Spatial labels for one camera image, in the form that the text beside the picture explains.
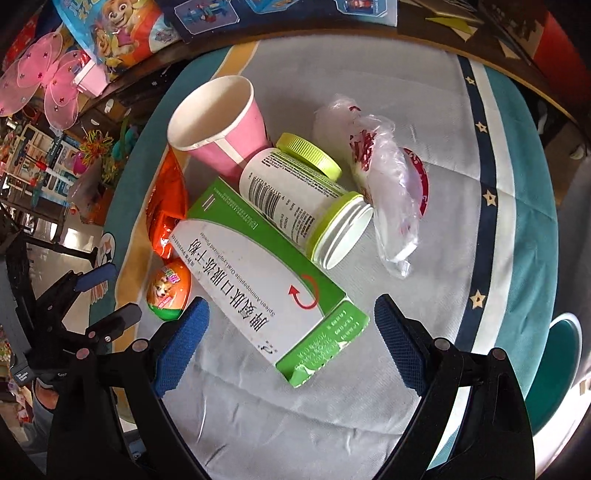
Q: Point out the cartoon puppy snack bag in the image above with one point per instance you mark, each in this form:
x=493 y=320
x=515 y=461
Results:
x=124 y=32

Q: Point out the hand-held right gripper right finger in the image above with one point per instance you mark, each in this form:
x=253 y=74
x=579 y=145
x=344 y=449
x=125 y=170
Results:
x=401 y=346

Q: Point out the orange snack packet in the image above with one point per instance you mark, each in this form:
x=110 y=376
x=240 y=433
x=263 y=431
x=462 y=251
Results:
x=166 y=203

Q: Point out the wooden desk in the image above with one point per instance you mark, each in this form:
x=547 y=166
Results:
x=406 y=33

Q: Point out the yellow paper sheet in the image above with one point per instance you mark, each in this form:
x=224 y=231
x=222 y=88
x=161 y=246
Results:
x=450 y=26

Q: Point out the blue toy box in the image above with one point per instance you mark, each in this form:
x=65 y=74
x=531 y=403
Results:
x=277 y=14

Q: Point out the clear plastic bag red print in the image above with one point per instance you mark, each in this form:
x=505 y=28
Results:
x=388 y=194

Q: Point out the white paper cup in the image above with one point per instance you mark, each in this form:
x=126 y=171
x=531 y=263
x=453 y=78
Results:
x=240 y=138

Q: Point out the pink gift box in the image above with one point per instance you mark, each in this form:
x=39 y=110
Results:
x=92 y=78

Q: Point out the pile of colourful toys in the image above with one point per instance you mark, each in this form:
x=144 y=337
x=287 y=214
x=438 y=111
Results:
x=46 y=161

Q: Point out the green white medicine box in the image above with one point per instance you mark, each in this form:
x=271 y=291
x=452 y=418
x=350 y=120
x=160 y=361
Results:
x=249 y=277

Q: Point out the white plastic jar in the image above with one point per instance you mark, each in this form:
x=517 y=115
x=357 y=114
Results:
x=286 y=194

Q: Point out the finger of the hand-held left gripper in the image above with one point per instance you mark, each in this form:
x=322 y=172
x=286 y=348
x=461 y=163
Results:
x=117 y=319
x=94 y=279

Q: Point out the red gift box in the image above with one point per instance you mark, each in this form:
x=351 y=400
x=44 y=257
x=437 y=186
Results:
x=563 y=50

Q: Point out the green jar lid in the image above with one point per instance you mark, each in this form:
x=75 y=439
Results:
x=307 y=152

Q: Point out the orange green toy egg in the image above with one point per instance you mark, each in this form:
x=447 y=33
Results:
x=166 y=290

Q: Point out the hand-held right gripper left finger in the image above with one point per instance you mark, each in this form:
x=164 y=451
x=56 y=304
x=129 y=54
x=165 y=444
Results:
x=182 y=348

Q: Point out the pink butterfly wings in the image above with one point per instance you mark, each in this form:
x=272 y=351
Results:
x=60 y=87

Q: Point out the red patterned round lid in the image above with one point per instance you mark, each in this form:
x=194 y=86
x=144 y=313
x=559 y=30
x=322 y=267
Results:
x=422 y=184

